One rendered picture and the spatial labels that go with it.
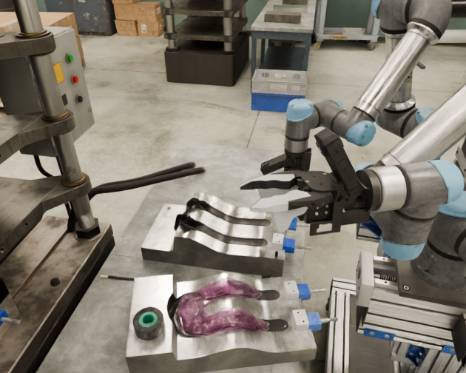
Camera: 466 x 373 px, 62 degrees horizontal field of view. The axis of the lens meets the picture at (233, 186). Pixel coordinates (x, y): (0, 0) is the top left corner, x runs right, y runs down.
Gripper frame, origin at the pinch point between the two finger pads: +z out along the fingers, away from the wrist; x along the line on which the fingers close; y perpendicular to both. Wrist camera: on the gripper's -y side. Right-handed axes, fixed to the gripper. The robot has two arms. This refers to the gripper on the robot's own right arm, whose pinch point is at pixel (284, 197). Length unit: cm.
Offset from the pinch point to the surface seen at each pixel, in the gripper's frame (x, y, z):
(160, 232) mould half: -8.7, -43.5, 15.0
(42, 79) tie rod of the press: -9, -74, -41
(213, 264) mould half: -17.7, -21.8, 18.6
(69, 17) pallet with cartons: 402, -316, 30
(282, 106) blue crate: 302, -16, 94
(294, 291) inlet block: -29.1, 6.1, 13.1
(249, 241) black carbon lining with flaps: -10.2, -10.3, 12.8
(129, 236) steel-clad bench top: -7, -58, 21
